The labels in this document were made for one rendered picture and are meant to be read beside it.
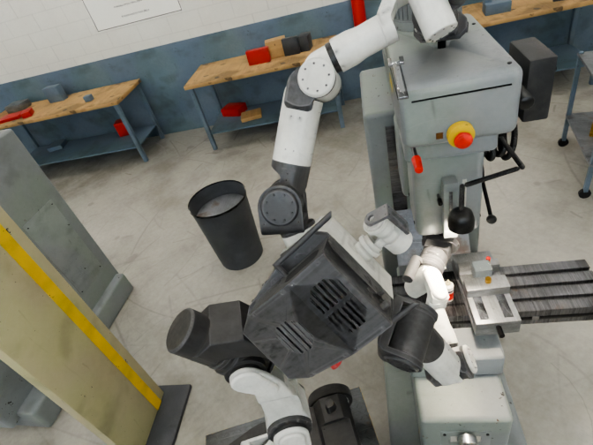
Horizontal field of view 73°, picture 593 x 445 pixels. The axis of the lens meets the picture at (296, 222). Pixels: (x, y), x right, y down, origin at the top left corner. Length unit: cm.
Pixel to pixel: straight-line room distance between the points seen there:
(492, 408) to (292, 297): 109
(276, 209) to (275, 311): 21
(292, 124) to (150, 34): 517
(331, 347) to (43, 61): 637
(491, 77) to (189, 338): 89
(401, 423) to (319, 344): 142
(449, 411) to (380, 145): 104
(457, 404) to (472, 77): 118
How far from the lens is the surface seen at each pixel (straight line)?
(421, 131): 101
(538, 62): 150
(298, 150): 89
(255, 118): 531
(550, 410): 259
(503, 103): 103
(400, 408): 228
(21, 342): 208
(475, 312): 162
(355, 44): 90
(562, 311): 178
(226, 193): 344
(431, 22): 91
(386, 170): 176
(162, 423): 285
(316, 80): 87
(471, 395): 175
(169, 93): 618
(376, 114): 164
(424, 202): 130
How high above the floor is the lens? 227
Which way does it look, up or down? 38 degrees down
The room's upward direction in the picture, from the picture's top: 17 degrees counter-clockwise
